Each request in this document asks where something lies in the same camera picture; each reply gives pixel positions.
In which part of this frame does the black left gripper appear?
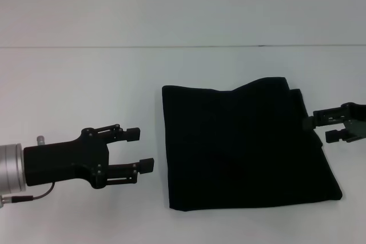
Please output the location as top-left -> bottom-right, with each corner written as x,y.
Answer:
23,123 -> 156,190

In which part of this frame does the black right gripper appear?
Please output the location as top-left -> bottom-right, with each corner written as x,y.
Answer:
303,102 -> 366,144

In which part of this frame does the black shirt with FREE print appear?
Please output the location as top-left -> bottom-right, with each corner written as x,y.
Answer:
161,77 -> 343,212

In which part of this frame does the dark red thin cable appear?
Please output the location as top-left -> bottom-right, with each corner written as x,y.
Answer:
0,182 -> 55,208

